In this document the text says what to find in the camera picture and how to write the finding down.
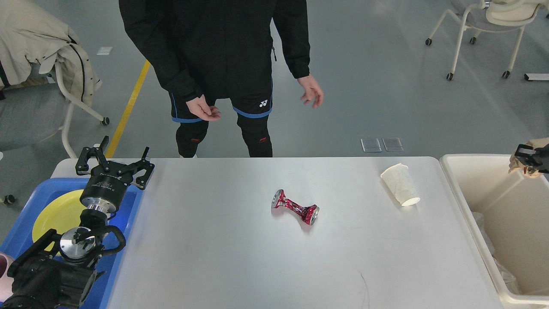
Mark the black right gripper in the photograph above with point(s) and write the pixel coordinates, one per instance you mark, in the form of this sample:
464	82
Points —
525	154

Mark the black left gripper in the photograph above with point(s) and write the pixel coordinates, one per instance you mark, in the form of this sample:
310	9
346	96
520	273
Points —
109	181

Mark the brown paper ball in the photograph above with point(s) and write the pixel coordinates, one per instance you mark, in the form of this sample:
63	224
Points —
515	165

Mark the yellow plastic plate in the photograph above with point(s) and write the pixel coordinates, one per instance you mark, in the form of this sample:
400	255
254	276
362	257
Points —
61	214

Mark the white paper napkin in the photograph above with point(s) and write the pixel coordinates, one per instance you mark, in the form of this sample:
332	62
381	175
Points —
398	180

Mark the pink mug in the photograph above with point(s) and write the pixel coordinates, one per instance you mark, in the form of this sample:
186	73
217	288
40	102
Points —
5	280

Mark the red white snack wrapper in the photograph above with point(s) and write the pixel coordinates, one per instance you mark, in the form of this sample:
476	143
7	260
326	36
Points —
307	214

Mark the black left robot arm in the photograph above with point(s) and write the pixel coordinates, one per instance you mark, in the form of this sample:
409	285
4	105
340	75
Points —
59	269

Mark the beige plastic bin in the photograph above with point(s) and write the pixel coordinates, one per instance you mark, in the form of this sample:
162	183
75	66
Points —
507	215

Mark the white bar on floor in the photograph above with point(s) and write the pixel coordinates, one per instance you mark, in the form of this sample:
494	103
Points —
536	77

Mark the white chair with jacket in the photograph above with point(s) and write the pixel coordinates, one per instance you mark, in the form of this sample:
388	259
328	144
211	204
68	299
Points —
45	74

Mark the floor outlet plate right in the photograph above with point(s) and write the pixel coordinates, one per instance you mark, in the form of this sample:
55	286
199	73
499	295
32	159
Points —
393	144

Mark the floor outlet plate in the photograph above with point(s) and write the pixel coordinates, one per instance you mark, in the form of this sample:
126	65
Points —
393	144
371	145

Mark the white chair on casters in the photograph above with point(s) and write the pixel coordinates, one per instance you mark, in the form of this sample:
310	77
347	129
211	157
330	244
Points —
489	16

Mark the person in dark clothes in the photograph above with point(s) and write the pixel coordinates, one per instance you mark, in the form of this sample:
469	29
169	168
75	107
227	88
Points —
206	50

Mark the floor outlet plate left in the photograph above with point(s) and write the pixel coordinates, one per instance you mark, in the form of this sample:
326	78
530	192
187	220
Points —
371	145

